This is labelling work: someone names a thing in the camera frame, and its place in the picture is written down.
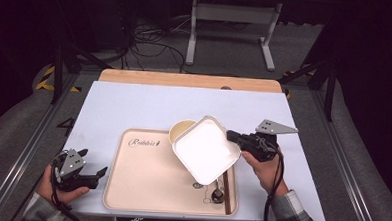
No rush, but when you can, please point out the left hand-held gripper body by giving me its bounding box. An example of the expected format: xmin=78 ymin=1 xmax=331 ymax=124
xmin=51 ymin=147 xmax=101 ymax=193

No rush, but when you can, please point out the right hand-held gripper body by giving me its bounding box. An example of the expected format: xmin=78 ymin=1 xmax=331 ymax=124
xmin=241 ymin=118 xmax=300 ymax=164

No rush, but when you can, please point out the white square plate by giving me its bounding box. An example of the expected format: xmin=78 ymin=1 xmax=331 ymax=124
xmin=170 ymin=114 xmax=244 ymax=187

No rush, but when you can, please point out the beige tray with rabbit print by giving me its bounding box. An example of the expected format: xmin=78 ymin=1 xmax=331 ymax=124
xmin=102 ymin=127 xmax=242 ymax=217

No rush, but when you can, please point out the metal spoon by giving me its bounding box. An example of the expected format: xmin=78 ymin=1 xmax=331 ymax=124
xmin=210 ymin=178 xmax=226 ymax=205

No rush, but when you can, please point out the person's right hand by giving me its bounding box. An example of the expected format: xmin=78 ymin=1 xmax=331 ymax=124
xmin=239 ymin=152 xmax=291 ymax=197

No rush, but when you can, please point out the person's left hand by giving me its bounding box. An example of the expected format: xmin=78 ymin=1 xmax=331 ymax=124
xmin=35 ymin=166 xmax=91 ymax=207

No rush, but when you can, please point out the brown chopstick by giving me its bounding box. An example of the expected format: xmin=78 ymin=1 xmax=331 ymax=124
xmin=221 ymin=171 xmax=234 ymax=216
xmin=220 ymin=171 xmax=232 ymax=216

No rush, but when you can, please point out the wooden board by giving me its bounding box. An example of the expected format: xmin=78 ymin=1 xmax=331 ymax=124
xmin=98 ymin=68 xmax=284 ymax=94

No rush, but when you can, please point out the yellow black hazard tape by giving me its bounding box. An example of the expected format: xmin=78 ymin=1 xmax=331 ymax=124
xmin=34 ymin=64 xmax=84 ymax=94

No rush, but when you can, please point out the black tripod stand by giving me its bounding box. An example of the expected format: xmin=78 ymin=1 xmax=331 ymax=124
xmin=48 ymin=42 xmax=115 ymax=109
xmin=276 ymin=57 xmax=340 ymax=123

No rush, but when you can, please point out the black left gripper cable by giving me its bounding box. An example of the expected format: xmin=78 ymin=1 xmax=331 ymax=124
xmin=47 ymin=158 xmax=87 ymax=221

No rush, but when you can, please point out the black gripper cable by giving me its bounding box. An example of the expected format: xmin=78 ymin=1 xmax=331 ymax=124
xmin=47 ymin=158 xmax=87 ymax=221
xmin=262 ymin=142 xmax=287 ymax=221

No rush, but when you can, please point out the aluminium rail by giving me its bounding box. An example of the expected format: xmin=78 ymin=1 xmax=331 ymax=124
xmin=303 ymin=88 xmax=388 ymax=221
xmin=0 ymin=71 xmax=80 ymax=221

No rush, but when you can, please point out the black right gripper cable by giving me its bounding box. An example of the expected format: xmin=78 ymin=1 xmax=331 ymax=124
xmin=262 ymin=142 xmax=287 ymax=221

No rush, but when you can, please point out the white metal stand frame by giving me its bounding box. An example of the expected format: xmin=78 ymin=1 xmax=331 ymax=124
xmin=184 ymin=0 xmax=284 ymax=72

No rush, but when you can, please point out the tangle of black floor cables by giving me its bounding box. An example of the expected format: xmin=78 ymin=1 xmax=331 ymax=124
xmin=124 ymin=18 xmax=190 ymax=74

